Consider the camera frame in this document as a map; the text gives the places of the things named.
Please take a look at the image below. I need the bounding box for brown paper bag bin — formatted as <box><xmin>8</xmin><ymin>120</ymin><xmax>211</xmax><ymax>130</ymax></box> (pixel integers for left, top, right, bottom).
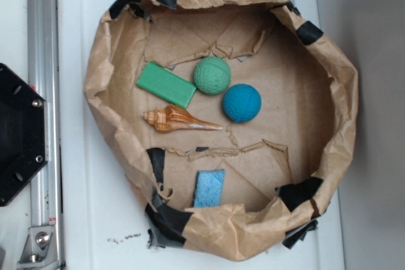
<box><xmin>84</xmin><ymin>0</ymin><xmax>358</xmax><ymax>261</ymax></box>

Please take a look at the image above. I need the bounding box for aluminium extrusion rail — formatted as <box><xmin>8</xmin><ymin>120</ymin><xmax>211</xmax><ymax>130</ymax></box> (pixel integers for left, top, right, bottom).
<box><xmin>27</xmin><ymin>0</ymin><xmax>65</xmax><ymax>269</ymax></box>

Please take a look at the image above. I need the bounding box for green rectangular block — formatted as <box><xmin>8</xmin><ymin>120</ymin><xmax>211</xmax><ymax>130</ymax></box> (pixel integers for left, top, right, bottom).
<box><xmin>136</xmin><ymin>62</ymin><xmax>197</xmax><ymax>109</ymax></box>

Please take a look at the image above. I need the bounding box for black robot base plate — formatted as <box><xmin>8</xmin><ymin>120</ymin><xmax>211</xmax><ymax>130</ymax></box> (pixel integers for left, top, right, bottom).
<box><xmin>1</xmin><ymin>64</ymin><xmax>47</xmax><ymax>207</ymax></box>

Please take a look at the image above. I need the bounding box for metal corner bracket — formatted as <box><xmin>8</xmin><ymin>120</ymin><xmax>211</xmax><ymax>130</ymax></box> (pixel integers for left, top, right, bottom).
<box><xmin>17</xmin><ymin>225</ymin><xmax>58</xmax><ymax>269</ymax></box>

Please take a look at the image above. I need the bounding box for brown spiral seashell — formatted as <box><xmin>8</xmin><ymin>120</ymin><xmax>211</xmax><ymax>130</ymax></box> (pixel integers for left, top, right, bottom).
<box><xmin>143</xmin><ymin>104</ymin><xmax>223</xmax><ymax>133</ymax></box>

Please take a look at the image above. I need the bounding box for light blue sponge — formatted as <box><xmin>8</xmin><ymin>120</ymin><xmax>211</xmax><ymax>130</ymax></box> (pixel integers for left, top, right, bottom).
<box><xmin>194</xmin><ymin>169</ymin><xmax>225</xmax><ymax>207</ymax></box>

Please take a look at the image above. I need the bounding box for green dimpled foam ball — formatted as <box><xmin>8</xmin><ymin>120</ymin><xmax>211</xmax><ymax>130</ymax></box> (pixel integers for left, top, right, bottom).
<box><xmin>194</xmin><ymin>56</ymin><xmax>231</xmax><ymax>95</ymax></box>

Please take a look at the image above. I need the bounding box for blue dimpled foam ball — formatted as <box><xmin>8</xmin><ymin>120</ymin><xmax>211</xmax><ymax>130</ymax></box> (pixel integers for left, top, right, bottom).
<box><xmin>222</xmin><ymin>84</ymin><xmax>261</xmax><ymax>123</ymax></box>

